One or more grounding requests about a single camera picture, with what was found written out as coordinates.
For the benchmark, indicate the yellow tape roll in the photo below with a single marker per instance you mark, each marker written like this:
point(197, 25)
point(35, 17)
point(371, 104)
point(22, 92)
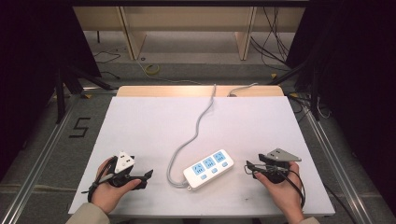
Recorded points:
point(152, 69)

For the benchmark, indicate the metal floor rail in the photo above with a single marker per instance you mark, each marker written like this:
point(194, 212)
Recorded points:
point(37, 161)
point(336, 161)

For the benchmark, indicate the person's right hand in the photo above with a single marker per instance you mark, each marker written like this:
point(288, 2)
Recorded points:
point(281, 194)

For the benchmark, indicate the light wooden desk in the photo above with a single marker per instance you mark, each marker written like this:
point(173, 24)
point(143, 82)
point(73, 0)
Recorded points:
point(186, 21)

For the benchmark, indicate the white power strip blue sockets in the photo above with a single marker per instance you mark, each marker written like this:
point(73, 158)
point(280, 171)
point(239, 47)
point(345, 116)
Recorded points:
point(208, 170)

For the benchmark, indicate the person's left hand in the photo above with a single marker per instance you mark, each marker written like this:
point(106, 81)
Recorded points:
point(109, 194)

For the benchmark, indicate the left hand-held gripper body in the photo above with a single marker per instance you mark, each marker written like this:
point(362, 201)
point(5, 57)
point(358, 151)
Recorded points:
point(124, 168)

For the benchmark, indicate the dark curtain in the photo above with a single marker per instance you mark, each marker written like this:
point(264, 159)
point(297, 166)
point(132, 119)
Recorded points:
point(358, 77)
point(28, 77)

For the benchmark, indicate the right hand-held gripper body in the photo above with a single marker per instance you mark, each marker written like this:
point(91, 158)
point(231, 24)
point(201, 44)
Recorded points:
point(277, 161)

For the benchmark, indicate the black metal stand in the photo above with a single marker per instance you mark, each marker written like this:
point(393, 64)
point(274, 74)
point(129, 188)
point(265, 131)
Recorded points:
point(62, 93)
point(314, 93)

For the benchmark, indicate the white board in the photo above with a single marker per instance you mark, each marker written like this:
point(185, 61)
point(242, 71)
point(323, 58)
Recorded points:
point(149, 124)

